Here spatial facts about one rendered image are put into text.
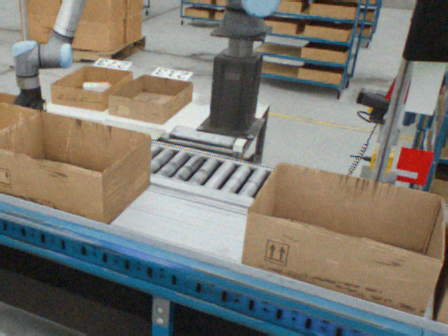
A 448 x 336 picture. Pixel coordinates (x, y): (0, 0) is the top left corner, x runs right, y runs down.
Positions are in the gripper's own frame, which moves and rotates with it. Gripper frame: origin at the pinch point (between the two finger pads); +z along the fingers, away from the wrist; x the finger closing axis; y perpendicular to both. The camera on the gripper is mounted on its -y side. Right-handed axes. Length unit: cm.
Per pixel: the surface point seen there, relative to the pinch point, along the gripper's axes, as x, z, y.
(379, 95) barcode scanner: -125, -25, 31
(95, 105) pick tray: -1.5, 2.2, 47.0
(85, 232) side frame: -67, -11, -65
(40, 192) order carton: -49, -15, -59
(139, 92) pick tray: -9, 4, 78
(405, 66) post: -131, -36, 27
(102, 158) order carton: -52, -13, -30
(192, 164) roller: -64, 7, 16
